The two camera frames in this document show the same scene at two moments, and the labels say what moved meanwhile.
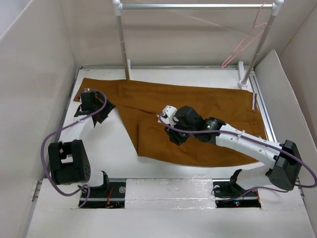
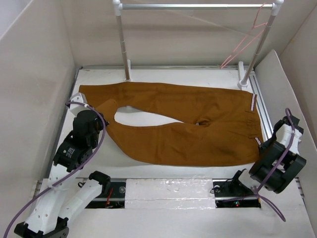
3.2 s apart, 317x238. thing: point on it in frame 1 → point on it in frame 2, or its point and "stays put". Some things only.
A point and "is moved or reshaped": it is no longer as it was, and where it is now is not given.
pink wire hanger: [263, 24] stays put
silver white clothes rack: [243, 79] stays put
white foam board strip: [169, 194] stays put
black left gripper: [107, 109] → [101, 123]
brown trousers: [138, 103] is moved or reshaped
